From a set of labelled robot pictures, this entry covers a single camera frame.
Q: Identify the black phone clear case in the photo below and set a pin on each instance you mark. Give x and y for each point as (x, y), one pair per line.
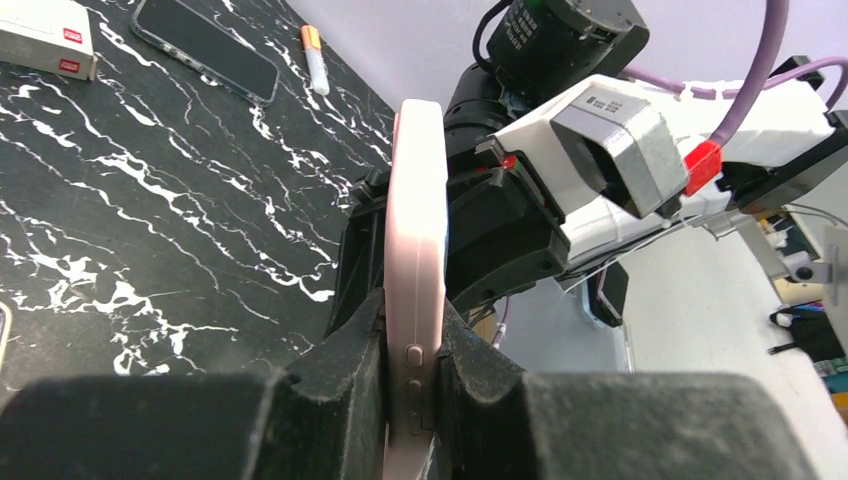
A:
(198, 42)

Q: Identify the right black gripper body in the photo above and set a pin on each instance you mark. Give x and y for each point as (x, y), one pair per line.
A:
(504, 236)

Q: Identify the orange capped white marker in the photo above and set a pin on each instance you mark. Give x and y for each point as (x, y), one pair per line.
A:
(315, 62)

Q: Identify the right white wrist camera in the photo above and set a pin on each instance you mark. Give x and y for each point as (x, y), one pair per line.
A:
(608, 156)

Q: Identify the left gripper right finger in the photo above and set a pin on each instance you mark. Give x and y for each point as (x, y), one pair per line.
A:
(499, 421)

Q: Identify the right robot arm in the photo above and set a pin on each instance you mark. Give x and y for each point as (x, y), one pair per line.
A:
(767, 140)

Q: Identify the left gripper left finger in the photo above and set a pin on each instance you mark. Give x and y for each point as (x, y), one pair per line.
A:
(322, 417)

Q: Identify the white box red label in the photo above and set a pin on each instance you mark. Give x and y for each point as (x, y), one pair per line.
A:
(50, 36)

